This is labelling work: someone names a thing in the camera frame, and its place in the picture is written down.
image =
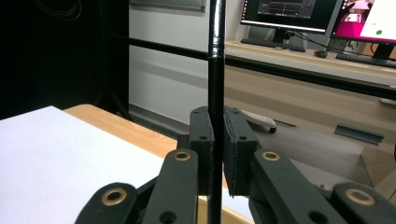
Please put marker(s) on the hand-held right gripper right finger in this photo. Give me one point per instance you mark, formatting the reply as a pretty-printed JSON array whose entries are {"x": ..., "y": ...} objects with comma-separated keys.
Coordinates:
[{"x": 238, "y": 149}]

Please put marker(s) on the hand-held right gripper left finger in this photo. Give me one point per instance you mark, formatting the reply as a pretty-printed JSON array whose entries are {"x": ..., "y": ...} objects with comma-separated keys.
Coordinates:
[{"x": 202, "y": 146}]

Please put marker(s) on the black pen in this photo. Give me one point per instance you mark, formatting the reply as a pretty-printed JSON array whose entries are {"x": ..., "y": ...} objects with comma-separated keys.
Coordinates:
[{"x": 216, "y": 77}]

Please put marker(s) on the white and black floor device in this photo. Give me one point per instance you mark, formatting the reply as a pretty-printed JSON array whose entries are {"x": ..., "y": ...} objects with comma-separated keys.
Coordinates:
[{"x": 261, "y": 120}]

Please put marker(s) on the light wooden desk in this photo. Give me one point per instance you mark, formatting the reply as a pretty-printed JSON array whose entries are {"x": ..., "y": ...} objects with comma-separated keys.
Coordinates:
[{"x": 295, "y": 102}]

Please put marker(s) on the black keyboard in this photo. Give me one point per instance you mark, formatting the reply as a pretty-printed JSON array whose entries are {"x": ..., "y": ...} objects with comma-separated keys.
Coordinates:
[
  {"x": 271, "y": 44},
  {"x": 367, "y": 59}
]

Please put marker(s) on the black computer mouse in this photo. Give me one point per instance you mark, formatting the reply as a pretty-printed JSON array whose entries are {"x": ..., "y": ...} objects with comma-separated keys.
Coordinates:
[{"x": 321, "y": 54}]

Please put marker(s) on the dark-screen computer monitor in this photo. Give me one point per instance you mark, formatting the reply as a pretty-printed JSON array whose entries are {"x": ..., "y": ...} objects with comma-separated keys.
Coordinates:
[{"x": 289, "y": 12}]

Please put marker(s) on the black curtain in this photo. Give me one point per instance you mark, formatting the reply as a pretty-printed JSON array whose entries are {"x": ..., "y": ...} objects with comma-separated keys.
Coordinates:
[{"x": 56, "y": 56}]

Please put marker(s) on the pink-screen computer monitor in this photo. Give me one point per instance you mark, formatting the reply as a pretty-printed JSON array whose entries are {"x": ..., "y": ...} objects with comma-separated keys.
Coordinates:
[{"x": 370, "y": 21}]

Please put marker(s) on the black metal rail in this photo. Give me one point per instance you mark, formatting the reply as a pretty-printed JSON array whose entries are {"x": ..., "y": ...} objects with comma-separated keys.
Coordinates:
[{"x": 311, "y": 76}]

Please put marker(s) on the green metal floor bracket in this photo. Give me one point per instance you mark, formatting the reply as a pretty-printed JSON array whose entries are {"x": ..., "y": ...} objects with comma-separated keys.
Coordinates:
[{"x": 358, "y": 134}]

